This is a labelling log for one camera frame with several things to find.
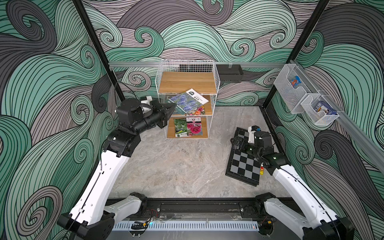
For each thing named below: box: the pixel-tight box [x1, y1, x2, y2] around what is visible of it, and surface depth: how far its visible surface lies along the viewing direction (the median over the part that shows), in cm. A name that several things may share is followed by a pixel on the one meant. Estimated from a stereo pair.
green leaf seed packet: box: [174, 118, 188, 138], surface depth 108 cm
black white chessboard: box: [225, 127, 261, 187], surface depth 84 cm
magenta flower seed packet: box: [186, 117, 203, 136], surface depth 109 cm
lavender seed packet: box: [168, 88, 209, 114], surface depth 65 cm
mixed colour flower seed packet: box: [188, 104, 206, 116], surface depth 85 cm
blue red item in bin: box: [291, 75, 302, 88], surface depth 85 cm
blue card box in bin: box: [313, 101, 338, 115], surface depth 66 cm
